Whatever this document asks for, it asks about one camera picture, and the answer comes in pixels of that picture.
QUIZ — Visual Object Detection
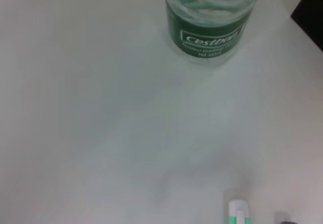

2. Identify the clear water bottle green label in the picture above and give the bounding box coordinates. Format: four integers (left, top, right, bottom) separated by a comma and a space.
163, 0, 266, 66

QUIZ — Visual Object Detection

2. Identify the grey glitter pen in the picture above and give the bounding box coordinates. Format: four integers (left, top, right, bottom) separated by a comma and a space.
274, 211, 299, 224

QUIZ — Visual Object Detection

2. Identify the black mesh pen holder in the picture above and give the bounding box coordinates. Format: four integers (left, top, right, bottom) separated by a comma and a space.
290, 0, 323, 53

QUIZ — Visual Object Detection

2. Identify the mint green pen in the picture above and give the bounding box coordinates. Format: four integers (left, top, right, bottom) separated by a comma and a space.
228, 199, 252, 224

